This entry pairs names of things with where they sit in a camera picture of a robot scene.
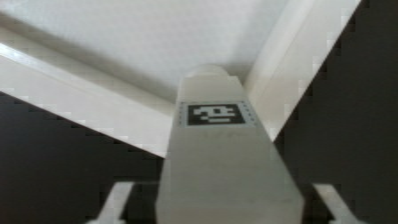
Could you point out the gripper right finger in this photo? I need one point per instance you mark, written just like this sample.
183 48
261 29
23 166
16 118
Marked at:
325 207

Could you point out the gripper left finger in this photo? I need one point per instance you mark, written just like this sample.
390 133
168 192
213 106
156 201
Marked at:
115 204

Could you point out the white desk top tray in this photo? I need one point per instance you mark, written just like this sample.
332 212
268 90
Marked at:
97 53

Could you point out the white desk leg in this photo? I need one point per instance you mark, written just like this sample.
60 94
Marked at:
225 185

